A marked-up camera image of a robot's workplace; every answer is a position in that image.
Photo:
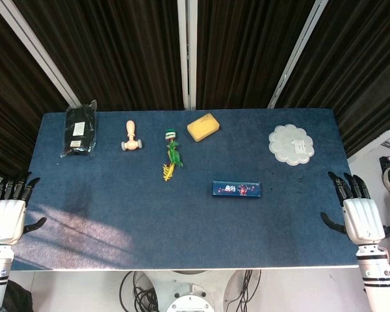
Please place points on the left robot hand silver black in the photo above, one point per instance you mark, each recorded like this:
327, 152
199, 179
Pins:
5, 217

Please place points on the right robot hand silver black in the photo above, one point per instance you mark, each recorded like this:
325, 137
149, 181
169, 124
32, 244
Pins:
362, 217

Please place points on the blue glasses case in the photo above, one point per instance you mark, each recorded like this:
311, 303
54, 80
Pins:
236, 189

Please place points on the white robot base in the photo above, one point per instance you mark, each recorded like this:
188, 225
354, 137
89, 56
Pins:
190, 292

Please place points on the clear flower-shaped plastic box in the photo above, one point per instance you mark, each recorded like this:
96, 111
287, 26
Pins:
291, 144

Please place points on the blue carpet table cover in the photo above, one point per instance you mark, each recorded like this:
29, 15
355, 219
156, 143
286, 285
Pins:
117, 201

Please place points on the black garment in plastic bag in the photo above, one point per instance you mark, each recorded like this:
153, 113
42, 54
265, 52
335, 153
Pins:
79, 130

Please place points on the wooden roller massager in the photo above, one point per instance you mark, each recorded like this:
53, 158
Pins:
131, 143

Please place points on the green yellow feather toy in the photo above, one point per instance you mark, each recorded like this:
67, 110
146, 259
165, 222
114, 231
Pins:
173, 152

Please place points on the yellow sponge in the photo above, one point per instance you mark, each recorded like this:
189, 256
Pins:
203, 128

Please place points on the black pleated curtain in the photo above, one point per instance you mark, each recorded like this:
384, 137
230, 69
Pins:
123, 48

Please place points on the white frame post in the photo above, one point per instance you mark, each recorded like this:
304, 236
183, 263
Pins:
187, 48
295, 55
35, 48

